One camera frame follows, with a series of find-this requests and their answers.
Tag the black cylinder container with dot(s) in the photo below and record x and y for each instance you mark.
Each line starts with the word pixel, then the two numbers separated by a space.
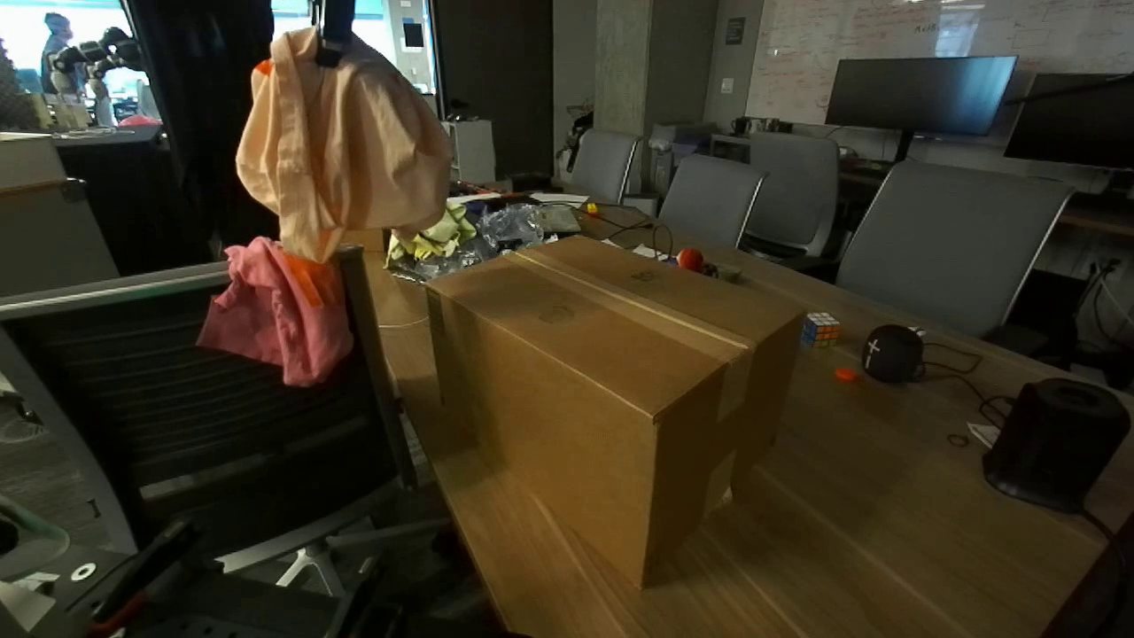
pixel 1053 443

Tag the red ball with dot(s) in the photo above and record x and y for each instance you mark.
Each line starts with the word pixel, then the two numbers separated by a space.
pixel 692 261

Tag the white paper sheets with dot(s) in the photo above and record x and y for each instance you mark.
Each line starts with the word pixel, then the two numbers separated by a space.
pixel 556 213

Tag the small white blue cube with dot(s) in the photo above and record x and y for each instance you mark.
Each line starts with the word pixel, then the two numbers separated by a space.
pixel 821 324

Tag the clear plastic bag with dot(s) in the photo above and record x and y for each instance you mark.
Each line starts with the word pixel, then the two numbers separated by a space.
pixel 507 223

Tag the brown cardboard box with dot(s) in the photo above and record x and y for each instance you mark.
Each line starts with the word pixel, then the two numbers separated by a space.
pixel 590 376

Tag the pink shirt with orange print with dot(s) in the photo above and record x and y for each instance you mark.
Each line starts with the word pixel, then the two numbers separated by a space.
pixel 277 312

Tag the peach shirt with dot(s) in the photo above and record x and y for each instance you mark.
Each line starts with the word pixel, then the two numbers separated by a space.
pixel 336 152

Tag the black computer monitor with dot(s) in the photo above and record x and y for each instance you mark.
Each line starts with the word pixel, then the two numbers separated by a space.
pixel 1076 119
pixel 922 93

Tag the grey office chair holding shirts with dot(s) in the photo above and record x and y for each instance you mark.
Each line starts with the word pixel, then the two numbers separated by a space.
pixel 178 392

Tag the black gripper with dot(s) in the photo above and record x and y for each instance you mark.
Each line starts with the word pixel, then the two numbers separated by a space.
pixel 335 26

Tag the small orange object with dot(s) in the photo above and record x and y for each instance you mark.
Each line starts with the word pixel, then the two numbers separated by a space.
pixel 849 376

